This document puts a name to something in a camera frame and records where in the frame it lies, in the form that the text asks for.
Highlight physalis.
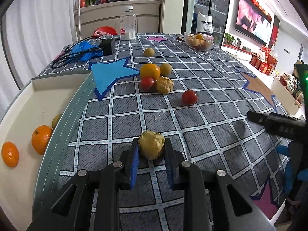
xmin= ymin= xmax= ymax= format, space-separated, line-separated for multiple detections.
xmin=138 ymin=130 xmax=165 ymax=160

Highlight large orange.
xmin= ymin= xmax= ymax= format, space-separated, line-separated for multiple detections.
xmin=31 ymin=125 xmax=53 ymax=155

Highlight small mandarin orange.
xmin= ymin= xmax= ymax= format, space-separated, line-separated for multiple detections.
xmin=1 ymin=141 xmax=19 ymax=168

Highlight red cherry tomato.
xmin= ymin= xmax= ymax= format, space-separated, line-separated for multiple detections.
xmin=182 ymin=90 xmax=198 ymax=105

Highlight white low cabinet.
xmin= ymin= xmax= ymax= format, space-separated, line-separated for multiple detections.
xmin=271 ymin=77 xmax=303 ymax=115

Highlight red gift boxes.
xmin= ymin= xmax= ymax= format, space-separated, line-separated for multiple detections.
xmin=249 ymin=46 xmax=278 ymax=76

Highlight green fruit in tray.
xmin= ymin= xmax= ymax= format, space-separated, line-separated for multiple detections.
xmin=51 ymin=114 xmax=62 ymax=130

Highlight white tray teal rim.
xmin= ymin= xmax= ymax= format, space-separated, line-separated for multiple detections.
xmin=1 ymin=70 xmax=95 ymax=230

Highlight small potted plant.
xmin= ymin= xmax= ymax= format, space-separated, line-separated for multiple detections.
xmin=223 ymin=32 xmax=235 ymax=45

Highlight grey checkered star tablecloth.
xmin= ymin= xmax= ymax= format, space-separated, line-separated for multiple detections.
xmin=32 ymin=33 xmax=300 ymax=230

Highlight husked physalis fruit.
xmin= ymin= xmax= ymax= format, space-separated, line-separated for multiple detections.
xmin=156 ymin=76 xmax=174 ymax=94

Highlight glass fruit bowl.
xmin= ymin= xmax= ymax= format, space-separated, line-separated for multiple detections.
xmin=184 ymin=32 xmax=214 ymax=52

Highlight red cherry tomato hidden behind physalis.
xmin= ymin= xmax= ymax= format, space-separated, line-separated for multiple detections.
xmin=140 ymin=77 xmax=156 ymax=92

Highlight white shopping bag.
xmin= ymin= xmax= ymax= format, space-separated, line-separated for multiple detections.
xmin=196 ymin=13 xmax=213 ymax=34

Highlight yellow-green round fruit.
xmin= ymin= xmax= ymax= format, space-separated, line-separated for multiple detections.
xmin=159 ymin=63 xmax=172 ymax=77

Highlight small orange tomato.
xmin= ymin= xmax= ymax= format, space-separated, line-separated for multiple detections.
xmin=140 ymin=63 xmax=161 ymax=80

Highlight black power adapter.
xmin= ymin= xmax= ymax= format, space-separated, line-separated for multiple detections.
xmin=99 ymin=39 xmax=115 ymax=56

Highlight far yellow-green fruit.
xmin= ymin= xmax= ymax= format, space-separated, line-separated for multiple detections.
xmin=144 ymin=48 xmax=155 ymax=57

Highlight red plastic chair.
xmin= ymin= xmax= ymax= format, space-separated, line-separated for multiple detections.
xmin=93 ymin=26 xmax=117 ymax=37

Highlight beige counter cabinet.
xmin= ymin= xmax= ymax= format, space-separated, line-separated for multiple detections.
xmin=74 ymin=0 xmax=161 ymax=38

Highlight clear plastic bottle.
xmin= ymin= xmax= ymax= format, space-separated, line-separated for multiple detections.
xmin=120 ymin=5 xmax=137 ymax=41

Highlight white curtain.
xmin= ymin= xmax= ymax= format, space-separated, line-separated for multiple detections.
xmin=0 ymin=0 xmax=80 ymax=95

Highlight wall television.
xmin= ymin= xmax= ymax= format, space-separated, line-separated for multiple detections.
xmin=234 ymin=0 xmax=273 ymax=45

